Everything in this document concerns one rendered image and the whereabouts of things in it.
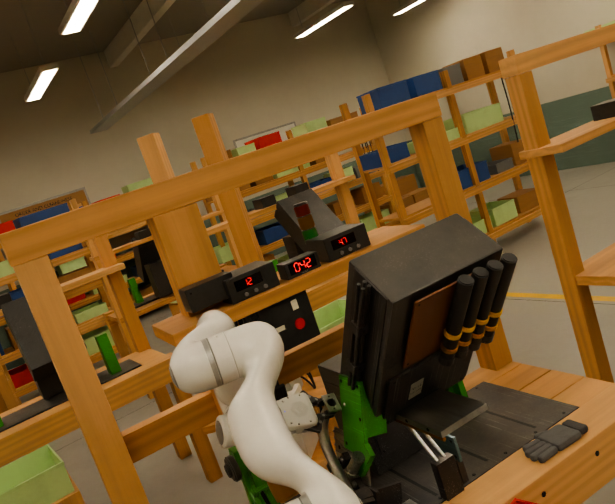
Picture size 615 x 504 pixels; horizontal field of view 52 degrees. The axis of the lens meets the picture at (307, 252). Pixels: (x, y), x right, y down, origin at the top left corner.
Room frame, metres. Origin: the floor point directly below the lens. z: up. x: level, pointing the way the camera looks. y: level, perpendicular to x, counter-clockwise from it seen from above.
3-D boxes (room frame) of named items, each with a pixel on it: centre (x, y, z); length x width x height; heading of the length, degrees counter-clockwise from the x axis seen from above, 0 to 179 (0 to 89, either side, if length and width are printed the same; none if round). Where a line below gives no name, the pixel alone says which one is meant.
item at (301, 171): (9.85, -0.14, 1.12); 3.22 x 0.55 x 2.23; 119
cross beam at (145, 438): (2.07, 0.11, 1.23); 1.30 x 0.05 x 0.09; 115
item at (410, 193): (11.74, -1.95, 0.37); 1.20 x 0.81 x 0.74; 121
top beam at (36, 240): (2.01, 0.08, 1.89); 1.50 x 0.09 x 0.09; 115
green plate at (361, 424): (1.65, -0.01, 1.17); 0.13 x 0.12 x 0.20; 115
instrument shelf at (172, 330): (1.97, 0.06, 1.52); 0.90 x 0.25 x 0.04; 115
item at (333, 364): (1.91, -0.09, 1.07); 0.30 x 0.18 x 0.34; 115
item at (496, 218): (7.46, -2.02, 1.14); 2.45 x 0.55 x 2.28; 119
